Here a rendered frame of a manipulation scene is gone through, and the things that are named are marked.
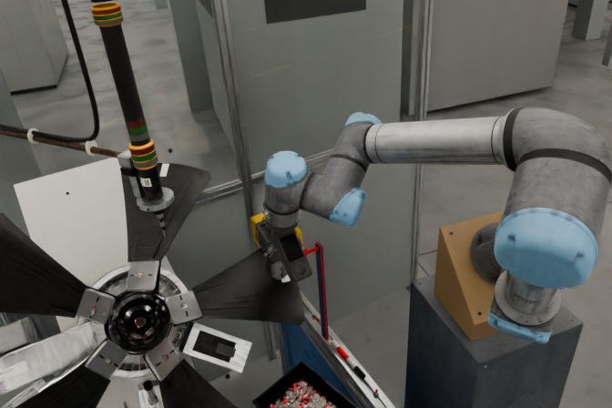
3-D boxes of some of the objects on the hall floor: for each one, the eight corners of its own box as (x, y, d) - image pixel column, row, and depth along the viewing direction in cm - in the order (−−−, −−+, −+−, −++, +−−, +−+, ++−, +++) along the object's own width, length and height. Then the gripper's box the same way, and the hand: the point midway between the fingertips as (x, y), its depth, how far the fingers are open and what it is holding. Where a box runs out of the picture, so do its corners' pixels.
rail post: (290, 427, 210) (271, 287, 170) (299, 423, 212) (281, 282, 172) (294, 434, 207) (276, 294, 167) (303, 430, 208) (287, 290, 169)
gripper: (290, 192, 108) (284, 251, 123) (251, 205, 104) (250, 264, 119) (309, 220, 103) (300, 278, 118) (270, 235, 99) (266, 292, 114)
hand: (281, 277), depth 116 cm, fingers closed
